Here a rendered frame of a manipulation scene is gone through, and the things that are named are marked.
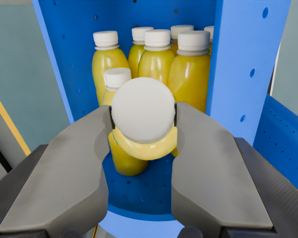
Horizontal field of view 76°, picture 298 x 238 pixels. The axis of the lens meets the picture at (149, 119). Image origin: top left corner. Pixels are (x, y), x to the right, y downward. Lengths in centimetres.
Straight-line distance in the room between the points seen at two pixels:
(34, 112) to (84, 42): 149
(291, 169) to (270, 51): 64
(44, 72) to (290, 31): 170
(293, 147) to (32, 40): 156
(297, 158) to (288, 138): 10
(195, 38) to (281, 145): 68
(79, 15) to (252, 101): 28
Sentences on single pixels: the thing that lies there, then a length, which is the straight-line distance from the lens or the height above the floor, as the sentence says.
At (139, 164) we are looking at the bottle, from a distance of 34.
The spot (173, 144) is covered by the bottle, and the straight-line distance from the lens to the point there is 15.
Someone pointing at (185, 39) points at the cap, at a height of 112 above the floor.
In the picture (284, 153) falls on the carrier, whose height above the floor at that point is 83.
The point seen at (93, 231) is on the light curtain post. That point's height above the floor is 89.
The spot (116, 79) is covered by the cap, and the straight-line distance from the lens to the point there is 27.
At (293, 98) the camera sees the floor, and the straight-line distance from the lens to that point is 184.
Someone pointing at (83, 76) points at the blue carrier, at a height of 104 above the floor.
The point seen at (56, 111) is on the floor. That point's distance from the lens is 172.
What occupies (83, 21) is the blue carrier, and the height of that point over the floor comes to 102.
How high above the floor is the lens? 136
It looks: 60 degrees down
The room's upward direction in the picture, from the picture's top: 178 degrees counter-clockwise
